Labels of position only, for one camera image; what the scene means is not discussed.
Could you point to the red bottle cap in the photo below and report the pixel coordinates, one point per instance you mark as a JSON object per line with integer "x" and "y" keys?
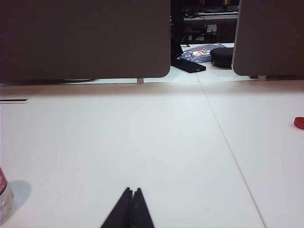
{"x": 299, "y": 123}

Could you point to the blue patterned bag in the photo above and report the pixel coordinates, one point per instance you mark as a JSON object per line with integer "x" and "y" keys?
{"x": 194, "y": 55}

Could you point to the narrow brown desk partition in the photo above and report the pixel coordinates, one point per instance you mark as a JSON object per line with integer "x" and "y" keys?
{"x": 270, "y": 35}

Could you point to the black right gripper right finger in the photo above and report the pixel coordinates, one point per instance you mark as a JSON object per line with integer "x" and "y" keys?
{"x": 141, "y": 213}

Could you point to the black flat box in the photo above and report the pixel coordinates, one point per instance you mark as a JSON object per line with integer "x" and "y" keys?
{"x": 190, "y": 66}

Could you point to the clear red-label water bottle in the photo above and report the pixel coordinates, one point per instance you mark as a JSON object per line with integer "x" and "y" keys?
{"x": 5, "y": 197}

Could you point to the grey background desk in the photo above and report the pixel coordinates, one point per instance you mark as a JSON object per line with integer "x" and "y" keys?
{"x": 213, "y": 16}

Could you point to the black round cushion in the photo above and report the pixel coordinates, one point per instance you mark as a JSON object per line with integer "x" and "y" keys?
{"x": 222, "y": 57}

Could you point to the narrow partition foot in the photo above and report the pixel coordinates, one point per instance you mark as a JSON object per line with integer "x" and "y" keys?
{"x": 262, "y": 78}

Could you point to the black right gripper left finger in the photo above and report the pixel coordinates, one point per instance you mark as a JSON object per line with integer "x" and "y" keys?
{"x": 118, "y": 213}

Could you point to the wide partition foot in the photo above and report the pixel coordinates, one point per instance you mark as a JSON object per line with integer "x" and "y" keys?
{"x": 140, "y": 81}

